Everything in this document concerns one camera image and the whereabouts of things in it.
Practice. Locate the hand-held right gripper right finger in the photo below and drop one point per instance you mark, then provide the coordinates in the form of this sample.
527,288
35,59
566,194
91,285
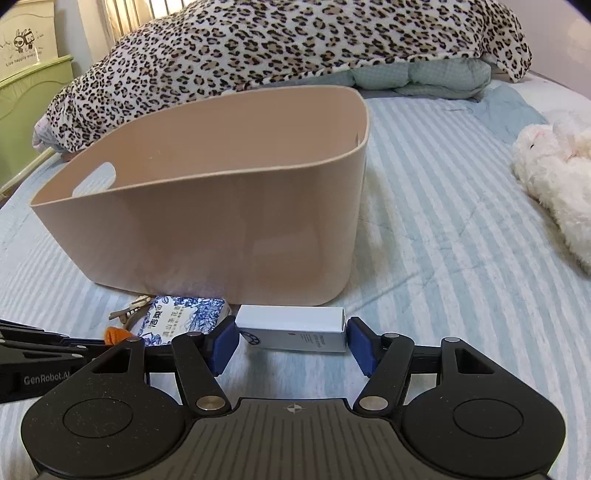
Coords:
361,346

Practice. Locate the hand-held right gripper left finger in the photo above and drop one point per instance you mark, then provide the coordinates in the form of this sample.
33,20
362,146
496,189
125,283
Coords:
225,345

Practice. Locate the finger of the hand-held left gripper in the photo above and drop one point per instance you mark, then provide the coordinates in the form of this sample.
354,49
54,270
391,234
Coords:
32,328
55,347

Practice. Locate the white rectangular carton box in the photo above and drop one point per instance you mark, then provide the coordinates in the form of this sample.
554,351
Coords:
295,330

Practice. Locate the beige plastic storage bin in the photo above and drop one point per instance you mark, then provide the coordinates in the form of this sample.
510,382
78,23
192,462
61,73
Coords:
221,207

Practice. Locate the blue white floral packet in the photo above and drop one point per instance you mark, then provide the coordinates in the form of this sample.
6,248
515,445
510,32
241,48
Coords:
184,318

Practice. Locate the small orange object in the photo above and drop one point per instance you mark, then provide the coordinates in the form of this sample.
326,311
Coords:
116,335

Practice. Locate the brown metal hair clip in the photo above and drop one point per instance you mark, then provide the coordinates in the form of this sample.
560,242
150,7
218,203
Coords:
127,310

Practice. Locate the blue striped bed sheet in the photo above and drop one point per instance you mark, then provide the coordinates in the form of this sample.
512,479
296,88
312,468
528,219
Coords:
461,277

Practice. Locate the green wooden cabinet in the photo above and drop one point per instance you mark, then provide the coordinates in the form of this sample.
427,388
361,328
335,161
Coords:
27,120

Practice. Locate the white plush toy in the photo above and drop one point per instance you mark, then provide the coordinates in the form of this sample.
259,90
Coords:
554,166

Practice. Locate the pale green folded quilt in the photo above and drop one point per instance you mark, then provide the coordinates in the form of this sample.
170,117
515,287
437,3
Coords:
415,78

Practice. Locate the leopard print blanket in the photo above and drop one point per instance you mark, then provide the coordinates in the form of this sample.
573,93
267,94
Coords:
277,41

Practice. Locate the window with vertical bars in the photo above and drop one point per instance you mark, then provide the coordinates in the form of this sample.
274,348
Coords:
138,14

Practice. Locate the cartoon wall sticker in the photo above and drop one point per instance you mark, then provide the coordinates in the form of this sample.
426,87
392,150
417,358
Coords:
22,44

